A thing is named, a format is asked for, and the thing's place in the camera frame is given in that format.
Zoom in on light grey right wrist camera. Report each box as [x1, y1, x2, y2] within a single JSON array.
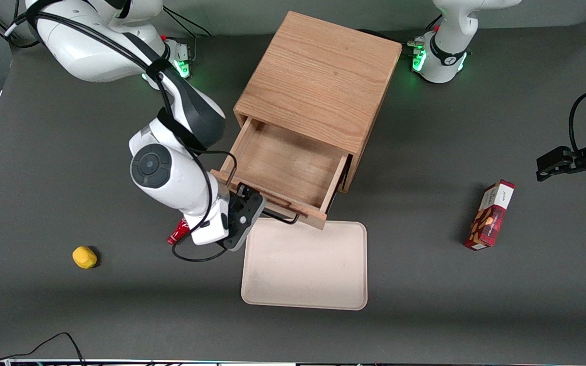
[[190, 196, 229, 246]]

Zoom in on black cable on table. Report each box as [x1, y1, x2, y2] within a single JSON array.
[[0, 332, 86, 366]]

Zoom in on yellow lemon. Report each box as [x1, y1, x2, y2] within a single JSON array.
[[72, 246, 98, 269]]

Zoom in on oak wooden drawer cabinet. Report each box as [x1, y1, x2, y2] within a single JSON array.
[[233, 10, 404, 194]]

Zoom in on thin black cable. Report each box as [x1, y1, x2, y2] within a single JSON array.
[[204, 149, 238, 187]]

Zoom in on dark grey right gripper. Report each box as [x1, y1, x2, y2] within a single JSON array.
[[223, 184, 268, 252]]

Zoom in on red snack box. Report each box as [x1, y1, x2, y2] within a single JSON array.
[[464, 179, 516, 251]]

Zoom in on black looped camera cable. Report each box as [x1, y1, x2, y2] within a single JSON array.
[[172, 150, 228, 263]]

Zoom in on black cable sleeve on arm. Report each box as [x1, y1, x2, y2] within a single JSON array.
[[24, 0, 226, 152]]

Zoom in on wooden drawer with box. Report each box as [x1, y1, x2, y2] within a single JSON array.
[[211, 116, 350, 230]]

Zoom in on beige rectangular tray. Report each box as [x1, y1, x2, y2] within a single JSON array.
[[241, 219, 368, 311]]

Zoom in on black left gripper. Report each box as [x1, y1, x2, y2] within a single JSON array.
[[536, 145, 586, 182]]

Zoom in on red cola bottle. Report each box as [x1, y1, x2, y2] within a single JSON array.
[[167, 218, 191, 246]]

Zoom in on black metal drawer handle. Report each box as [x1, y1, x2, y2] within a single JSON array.
[[261, 206, 300, 225]]

